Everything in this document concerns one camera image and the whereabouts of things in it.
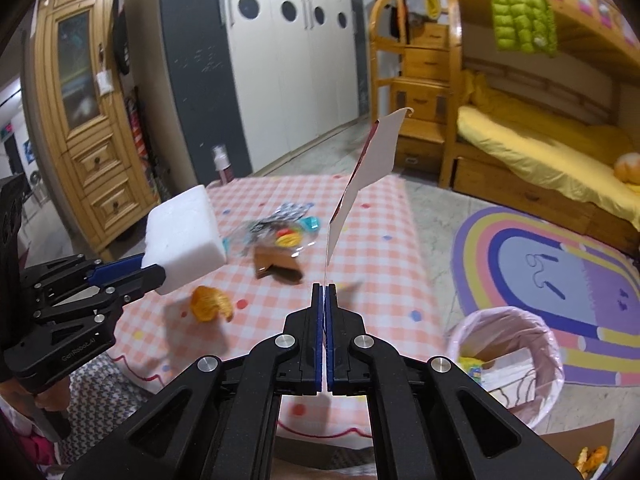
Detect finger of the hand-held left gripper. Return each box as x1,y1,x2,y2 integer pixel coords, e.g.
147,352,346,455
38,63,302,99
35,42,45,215
30,262,167,341
20,252,148,291

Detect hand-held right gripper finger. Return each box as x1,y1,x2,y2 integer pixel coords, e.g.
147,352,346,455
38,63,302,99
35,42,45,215
62,282,326,480
325,282,583,480

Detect white foam block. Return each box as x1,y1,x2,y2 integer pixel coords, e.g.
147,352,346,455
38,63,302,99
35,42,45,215
141,185,227,295

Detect white plastic packet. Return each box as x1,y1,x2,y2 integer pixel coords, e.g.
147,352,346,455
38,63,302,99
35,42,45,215
480,347,536,391

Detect red paper box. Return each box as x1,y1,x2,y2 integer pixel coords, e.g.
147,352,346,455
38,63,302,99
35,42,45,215
325,108,415,281

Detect trash bin with pink bag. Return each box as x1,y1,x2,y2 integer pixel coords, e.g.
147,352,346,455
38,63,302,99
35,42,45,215
446,307,566,433

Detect person's left hand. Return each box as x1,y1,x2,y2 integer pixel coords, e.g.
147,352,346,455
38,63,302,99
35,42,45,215
0,377,68,426

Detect orange peel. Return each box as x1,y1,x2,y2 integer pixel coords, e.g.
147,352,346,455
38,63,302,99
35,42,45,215
575,445,611,478
191,286,234,323

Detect brown cardboard piece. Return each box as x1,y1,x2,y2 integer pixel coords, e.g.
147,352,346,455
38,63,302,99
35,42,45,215
252,245,305,282

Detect pink checked tablecloth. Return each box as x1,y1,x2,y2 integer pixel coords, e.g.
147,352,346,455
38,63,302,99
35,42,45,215
107,175,446,448

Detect clear bag of colourful bits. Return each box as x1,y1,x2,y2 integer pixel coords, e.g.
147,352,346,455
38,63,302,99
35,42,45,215
227,212,321,258

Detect wooden cabinet with glass door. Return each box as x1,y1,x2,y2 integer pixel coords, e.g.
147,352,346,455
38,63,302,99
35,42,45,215
25,0,161,261

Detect silver blister pack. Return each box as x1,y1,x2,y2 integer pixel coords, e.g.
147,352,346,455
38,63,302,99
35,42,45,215
260,202,313,223

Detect small spray bottle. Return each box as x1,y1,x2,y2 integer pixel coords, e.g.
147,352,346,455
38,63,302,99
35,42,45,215
212,145,233,183

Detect dark patterned board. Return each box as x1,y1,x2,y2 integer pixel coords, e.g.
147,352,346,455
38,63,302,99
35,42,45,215
127,87,161,206

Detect rainbow pattern rug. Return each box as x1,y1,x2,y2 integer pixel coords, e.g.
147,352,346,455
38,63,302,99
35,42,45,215
452,205,640,386

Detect wooden bunk bed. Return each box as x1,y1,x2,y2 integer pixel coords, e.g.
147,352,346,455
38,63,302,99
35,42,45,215
442,0,640,256

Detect dark hanging garment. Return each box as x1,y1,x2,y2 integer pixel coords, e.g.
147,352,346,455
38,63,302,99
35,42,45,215
111,0,132,76

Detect grey and white wardrobe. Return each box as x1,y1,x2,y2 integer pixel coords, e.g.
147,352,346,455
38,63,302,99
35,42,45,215
159,0,362,187

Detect brown cardboard box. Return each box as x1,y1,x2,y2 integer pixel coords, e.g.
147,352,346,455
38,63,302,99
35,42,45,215
492,417,616,480

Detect yellow bed sheet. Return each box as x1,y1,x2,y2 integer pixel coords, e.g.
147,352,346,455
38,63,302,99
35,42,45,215
457,71,640,211

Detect wooden stair drawer unit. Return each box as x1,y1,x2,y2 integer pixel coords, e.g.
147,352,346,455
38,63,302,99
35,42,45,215
369,0,451,173

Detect orange plush toy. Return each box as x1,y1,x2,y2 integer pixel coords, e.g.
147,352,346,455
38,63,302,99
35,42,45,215
614,152,640,183

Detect green puffer jacket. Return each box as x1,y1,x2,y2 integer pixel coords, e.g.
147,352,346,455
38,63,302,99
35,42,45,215
490,0,557,57

